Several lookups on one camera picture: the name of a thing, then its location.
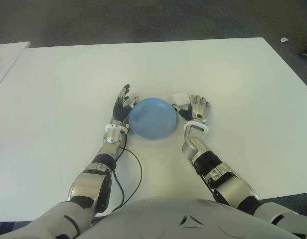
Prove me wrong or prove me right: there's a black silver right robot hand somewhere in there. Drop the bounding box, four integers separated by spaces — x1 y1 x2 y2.
172 94 211 124

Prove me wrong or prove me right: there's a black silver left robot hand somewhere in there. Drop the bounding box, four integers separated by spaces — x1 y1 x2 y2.
111 84 140 122

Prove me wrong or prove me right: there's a white charger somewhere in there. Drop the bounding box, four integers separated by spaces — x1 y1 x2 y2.
171 91 191 110

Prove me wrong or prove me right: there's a blue plastic plate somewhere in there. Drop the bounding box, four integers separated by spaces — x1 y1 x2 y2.
128 97 178 141

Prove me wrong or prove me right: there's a grey robot torso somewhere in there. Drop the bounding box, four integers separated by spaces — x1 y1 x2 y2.
76 196 301 239

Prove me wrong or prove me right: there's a white side table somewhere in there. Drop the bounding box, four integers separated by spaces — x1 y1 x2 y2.
0 41 31 92

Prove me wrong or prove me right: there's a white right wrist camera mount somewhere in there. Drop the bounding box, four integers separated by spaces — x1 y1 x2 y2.
183 120 209 134

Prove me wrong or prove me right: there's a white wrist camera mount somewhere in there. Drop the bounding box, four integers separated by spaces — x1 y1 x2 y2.
183 120 209 134
105 123 131 132

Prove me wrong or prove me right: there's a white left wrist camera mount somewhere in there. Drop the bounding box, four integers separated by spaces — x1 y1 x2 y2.
105 123 131 132

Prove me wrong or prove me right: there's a thin black left wrist cable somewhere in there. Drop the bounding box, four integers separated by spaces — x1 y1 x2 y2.
120 146 143 212

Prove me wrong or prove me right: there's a thick dark left arm cable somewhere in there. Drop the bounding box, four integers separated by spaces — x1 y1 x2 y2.
112 170 126 210

